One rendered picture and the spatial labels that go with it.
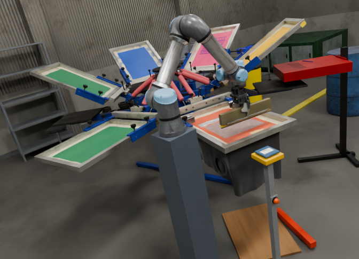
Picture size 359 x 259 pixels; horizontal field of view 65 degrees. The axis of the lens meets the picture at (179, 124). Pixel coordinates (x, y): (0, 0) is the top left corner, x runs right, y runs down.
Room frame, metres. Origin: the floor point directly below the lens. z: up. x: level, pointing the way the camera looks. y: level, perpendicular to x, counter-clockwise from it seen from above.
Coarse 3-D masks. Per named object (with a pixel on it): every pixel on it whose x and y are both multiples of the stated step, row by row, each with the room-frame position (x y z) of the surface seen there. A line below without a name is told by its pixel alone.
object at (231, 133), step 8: (200, 120) 2.18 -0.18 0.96; (208, 120) 2.14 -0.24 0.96; (200, 128) 2.01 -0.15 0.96; (208, 128) 1.97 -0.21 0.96; (216, 128) 1.94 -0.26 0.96; (224, 128) 1.91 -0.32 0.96; (232, 128) 1.88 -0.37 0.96; (216, 136) 1.80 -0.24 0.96; (224, 136) 1.77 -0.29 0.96; (232, 136) 1.75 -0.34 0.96; (240, 136) 1.72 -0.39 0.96
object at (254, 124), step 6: (228, 108) 2.33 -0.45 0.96; (210, 114) 2.27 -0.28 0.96; (216, 114) 2.24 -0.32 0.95; (246, 120) 1.98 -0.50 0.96; (252, 120) 1.96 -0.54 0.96; (258, 120) 1.93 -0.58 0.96; (240, 126) 1.89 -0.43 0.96; (246, 126) 1.87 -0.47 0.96; (252, 126) 1.85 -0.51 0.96; (258, 126) 1.83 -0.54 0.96; (264, 126) 1.80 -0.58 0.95; (270, 126) 1.78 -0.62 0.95
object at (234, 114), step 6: (258, 102) 1.79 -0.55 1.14; (264, 102) 1.81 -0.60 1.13; (270, 102) 1.83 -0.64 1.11; (240, 108) 1.74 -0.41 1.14; (252, 108) 1.77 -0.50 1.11; (258, 108) 1.79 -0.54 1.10; (264, 108) 1.81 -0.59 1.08; (270, 108) 1.82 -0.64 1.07; (222, 114) 1.69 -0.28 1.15; (228, 114) 1.70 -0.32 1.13; (234, 114) 1.72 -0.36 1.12; (240, 114) 1.73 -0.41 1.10; (222, 120) 1.68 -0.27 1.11; (228, 120) 1.70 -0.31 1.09
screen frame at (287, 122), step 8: (216, 104) 2.41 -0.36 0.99; (224, 104) 2.40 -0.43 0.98; (192, 112) 2.32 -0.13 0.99; (200, 112) 2.31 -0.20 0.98; (272, 112) 1.94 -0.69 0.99; (280, 120) 1.83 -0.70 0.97; (288, 120) 1.74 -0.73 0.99; (296, 120) 1.73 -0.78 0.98; (272, 128) 1.67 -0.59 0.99; (280, 128) 1.68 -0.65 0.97; (200, 136) 1.80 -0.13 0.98; (208, 136) 1.75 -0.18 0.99; (248, 136) 1.62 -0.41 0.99; (256, 136) 1.61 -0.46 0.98; (264, 136) 1.63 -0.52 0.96; (216, 144) 1.61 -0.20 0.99; (224, 144) 1.58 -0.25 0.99; (232, 144) 1.55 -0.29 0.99; (240, 144) 1.57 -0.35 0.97; (224, 152) 1.53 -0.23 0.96
